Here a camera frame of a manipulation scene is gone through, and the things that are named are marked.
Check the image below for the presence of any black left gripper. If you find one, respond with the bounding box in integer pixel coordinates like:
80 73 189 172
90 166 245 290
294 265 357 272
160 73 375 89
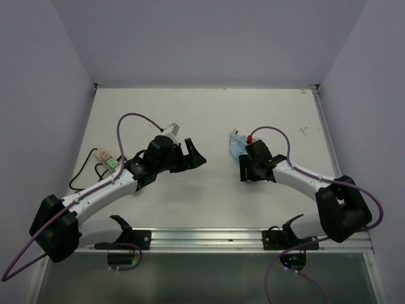
156 138 206 173

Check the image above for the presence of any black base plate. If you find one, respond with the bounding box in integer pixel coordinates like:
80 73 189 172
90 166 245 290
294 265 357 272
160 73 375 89
261 226 313 251
94 230 152 251

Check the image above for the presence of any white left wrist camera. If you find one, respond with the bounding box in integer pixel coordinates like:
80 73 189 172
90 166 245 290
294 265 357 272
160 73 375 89
161 123 180 138

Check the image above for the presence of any beige power strip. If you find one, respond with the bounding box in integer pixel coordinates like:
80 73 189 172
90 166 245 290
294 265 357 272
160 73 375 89
95 148 121 173

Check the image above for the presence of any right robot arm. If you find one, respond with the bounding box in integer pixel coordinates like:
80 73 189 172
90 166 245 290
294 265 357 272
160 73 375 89
239 140 372 249

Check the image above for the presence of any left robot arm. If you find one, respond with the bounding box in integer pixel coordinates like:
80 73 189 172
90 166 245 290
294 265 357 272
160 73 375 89
29 135 207 262

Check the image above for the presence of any green plug on beige strip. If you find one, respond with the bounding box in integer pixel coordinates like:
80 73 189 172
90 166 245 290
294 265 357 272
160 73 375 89
106 158 120 171

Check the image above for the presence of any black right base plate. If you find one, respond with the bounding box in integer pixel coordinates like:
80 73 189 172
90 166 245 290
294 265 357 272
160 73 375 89
261 226 313 251

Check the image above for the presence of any aluminium rail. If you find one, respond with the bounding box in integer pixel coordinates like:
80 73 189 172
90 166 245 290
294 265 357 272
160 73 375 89
79 226 373 253
309 84 342 176

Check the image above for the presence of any aluminium front rail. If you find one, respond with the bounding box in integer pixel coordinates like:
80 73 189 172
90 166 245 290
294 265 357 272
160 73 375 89
79 226 373 253

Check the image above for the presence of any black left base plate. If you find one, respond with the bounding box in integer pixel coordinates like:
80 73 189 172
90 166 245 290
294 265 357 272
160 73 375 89
94 230 152 251

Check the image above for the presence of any aluminium right side rail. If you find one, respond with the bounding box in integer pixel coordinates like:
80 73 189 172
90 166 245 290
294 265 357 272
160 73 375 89
309 84 342 176

